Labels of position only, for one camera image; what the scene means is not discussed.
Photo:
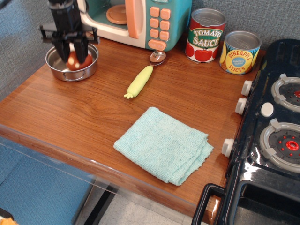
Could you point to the spoon with green handle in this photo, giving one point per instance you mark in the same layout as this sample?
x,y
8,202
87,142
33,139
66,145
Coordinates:
x,y
136,86

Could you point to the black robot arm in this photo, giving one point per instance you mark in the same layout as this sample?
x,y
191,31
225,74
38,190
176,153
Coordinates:
x,y
63,4

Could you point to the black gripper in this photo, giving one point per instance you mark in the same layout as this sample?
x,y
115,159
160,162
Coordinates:
x,y
67,24

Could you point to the toy microwave teal and cream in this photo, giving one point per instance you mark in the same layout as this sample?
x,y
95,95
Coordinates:
x,y
148,24

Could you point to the brown toy mushroom potato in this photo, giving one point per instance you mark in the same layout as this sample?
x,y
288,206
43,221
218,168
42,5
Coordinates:
x,y
73,62

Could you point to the orange object at corner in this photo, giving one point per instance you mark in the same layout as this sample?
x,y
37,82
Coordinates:
x,y
6,218

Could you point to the black toy stove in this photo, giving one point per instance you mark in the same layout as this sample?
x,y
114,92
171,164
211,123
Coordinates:
x,y
263,174

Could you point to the light blue folded cloth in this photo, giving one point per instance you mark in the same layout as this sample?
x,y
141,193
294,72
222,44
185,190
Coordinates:
x,y
165,147

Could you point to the tomato sauce can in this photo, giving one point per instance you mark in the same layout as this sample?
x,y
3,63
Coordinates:
x,y
205,32

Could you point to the pineapple slices can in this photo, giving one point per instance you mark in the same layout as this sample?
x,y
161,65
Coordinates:
x,y
239,53

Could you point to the stainless steel pot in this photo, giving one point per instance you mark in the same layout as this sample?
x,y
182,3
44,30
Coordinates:
x,y
72,71

